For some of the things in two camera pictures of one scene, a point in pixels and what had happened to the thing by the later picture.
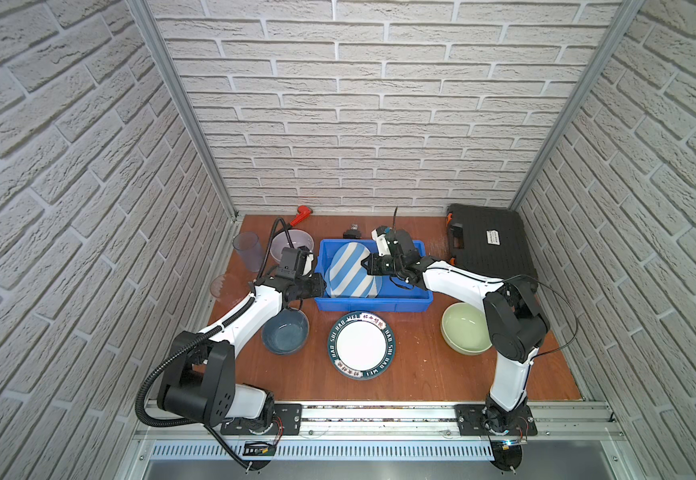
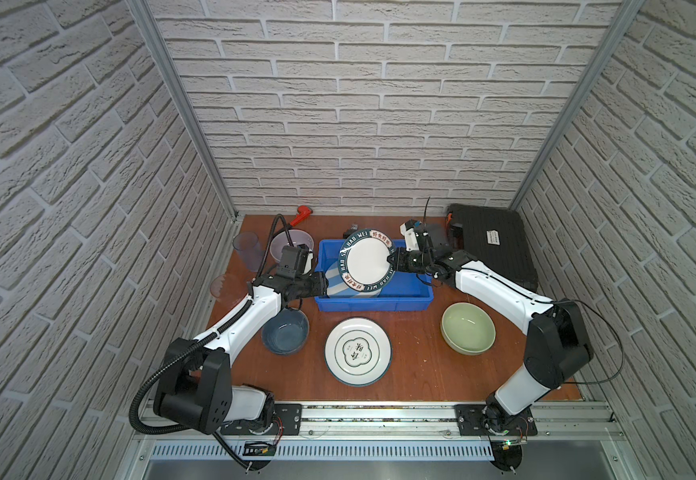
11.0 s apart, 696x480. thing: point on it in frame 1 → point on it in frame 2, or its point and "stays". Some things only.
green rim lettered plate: (362, 345) → (363, 259)
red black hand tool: (303, 213) stays
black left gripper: (320, 285) stays
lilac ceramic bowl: (298, 238) stays
